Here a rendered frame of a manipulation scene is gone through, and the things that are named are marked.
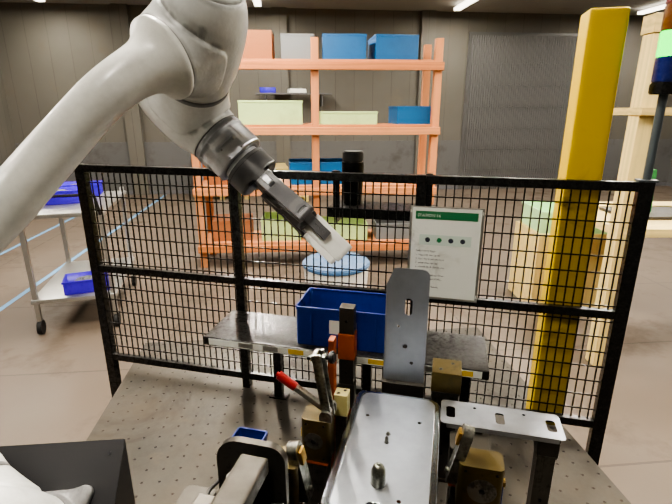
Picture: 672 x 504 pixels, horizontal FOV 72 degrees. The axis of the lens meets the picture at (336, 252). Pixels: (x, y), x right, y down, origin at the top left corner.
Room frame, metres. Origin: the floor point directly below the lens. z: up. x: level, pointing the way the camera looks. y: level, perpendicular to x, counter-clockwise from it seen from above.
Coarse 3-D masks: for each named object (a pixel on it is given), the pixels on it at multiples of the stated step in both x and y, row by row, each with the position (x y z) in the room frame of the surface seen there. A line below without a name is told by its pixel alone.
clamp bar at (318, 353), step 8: (320, 352) 0.94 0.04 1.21; (312, 360) 0.92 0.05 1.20; (320, 360) 0.92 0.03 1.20; (328, 360) 0.92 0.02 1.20; (320, 368) 0.92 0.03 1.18; (320, 376) 0.92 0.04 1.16; (328, 376) 0.94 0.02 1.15; (320, 384) 0.92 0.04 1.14; (328, 384) 0.94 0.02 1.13; (320, 392) 0.92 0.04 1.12; (328, 392) 0.94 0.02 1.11; (320, 400) 0.92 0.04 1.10; (328, 400) 0.91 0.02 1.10; (328, 408) 0.91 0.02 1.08
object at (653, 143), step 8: (656, 88) 1.27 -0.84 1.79; (664, 88) 1.26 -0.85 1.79; (664, 96) 1.28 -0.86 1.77; (664, 104) 1.28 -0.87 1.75; (656, 112) 1.29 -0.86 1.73; (664, 112) 1.28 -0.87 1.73; (656, 120) 1.28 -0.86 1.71; (656, 128) 1.28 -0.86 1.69; (656, 136) 1.28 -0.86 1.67; (656, 144) 1.28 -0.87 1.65; (648, 152) 1.29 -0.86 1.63; (656, 152) 1.28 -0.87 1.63; (648, 160) 1.28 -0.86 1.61; (648, 168) 1.28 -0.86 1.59; (648, 176) 1.28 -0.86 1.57
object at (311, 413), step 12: (312, 408) 0.95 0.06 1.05; (312, 420) 0.91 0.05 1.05; (312, 432) 0.91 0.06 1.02; (324, 432) 0.90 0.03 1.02; (312, 444) 0.91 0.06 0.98; (324, 444) 0.90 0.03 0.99; (312, 456) 0.91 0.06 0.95; (324, 456) 0.90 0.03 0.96; (312, 468) 0.92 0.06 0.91; (324, 468) 0.91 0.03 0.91; (312, 480) 0.92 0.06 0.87; (324, 480) 0.91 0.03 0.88
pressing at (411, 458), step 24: (360, 408) 1.02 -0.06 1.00; (384, 408) 1.02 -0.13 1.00; (408, 408) 1.02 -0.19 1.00; (432, 408) 1.02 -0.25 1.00; (360, 432) 0.93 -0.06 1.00; (384, 432) 0.93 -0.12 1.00; (408, 432) 0.93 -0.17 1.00; (432, 432) 0.93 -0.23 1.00; (336, 456) 0.85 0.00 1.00; (360, 456) 0.85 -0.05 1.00; (384, 456) 0.85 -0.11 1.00; (408, 456) 0.85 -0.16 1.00; (432, 456) 0.85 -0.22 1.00; (336, 480) 0.78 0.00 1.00; (360, 480) 0.78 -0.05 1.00; (408, 480) 0.78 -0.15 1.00; (432, 480) 0.78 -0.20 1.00
